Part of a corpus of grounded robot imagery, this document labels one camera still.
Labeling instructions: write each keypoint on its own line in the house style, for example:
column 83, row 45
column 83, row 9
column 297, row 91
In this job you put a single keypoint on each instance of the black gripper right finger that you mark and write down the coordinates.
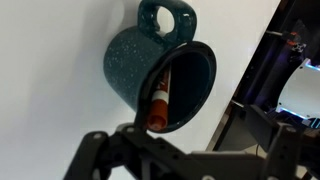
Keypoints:
column 287, row 147

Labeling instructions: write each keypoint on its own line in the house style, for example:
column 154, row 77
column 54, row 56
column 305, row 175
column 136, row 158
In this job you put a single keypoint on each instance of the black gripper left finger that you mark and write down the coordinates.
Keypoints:
column 144, row 157

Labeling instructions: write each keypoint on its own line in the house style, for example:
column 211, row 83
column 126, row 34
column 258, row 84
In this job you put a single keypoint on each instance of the orange white marker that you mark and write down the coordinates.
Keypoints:
column 158, row 115

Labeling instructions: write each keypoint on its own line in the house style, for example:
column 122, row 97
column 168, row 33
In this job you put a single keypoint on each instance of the dark blue speckled mug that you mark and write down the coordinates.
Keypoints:
column 163, row 36

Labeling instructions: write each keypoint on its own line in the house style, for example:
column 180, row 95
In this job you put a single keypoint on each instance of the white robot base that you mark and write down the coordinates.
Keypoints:
column 300, row 95

